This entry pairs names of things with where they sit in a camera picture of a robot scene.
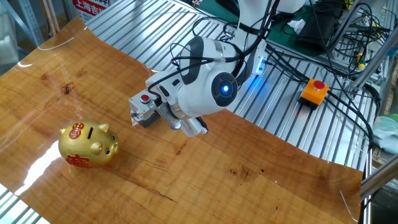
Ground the dark plastic bag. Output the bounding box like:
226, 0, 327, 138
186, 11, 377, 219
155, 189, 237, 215
369, 179, 398, 224

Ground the crumpled white paper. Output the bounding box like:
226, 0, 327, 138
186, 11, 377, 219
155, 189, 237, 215
286, 18, 307, 35

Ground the thick aluminium frame post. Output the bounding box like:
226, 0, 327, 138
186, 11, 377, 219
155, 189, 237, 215
360, 157, 398, 199
350, 30, 398, 91

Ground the teal cloth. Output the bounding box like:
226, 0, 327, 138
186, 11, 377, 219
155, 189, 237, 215
372, 113, 398, 155

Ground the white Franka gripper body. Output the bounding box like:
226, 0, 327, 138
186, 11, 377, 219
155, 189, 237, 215
145, 70, 209, 138

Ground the white plastic container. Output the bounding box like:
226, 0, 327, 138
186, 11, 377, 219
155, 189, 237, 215
0, 2, 20, 65

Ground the thick black arm cable bundle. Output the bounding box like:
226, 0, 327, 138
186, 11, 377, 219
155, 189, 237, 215
266, 43, 312, 84

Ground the thin grey metal post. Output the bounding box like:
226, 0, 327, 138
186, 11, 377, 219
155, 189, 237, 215
326, 0, 363, 54

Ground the cardboard box with red print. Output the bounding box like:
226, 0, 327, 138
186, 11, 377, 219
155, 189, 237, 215
71, 0, 112, 23

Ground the blue grey steel shelf frame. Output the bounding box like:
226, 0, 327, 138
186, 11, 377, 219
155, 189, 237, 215
0, 0, 45, 48

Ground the black emergency stop cable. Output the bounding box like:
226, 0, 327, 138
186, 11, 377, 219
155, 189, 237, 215
323, 88, 374, 224

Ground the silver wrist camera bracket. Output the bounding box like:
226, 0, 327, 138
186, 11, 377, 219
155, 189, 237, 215
155, 101, 183, 131

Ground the wood grain table mat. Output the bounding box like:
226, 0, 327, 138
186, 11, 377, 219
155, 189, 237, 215
0, 17, 364, 224

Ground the green mat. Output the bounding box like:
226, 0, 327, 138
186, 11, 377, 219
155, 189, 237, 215
195, 0, 326, 58

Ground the tangled black cable bundle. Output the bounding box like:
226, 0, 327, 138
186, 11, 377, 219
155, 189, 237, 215
307, 0, 393, 78

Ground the black bag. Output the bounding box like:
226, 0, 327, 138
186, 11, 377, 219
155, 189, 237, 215
294, 0, 340, 53

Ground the gold piggy bank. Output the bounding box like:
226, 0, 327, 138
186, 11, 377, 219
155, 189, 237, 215
58, 119, 120, 169

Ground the thin brown stick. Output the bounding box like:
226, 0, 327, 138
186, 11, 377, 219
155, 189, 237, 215
46, 0, 61, 34
39, 0, 57, 37

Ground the black gripper plug cable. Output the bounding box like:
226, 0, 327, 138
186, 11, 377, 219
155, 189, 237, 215
195, 116, 209, 133

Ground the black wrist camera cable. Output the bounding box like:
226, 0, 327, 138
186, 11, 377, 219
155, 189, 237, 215
147, 43, 218, 107

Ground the grey red push button box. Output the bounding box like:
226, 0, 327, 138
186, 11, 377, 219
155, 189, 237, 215
128, 92, 161, 129

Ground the orange emergency stop button box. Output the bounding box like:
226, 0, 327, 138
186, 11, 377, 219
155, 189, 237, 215
297, 78, 330, 111

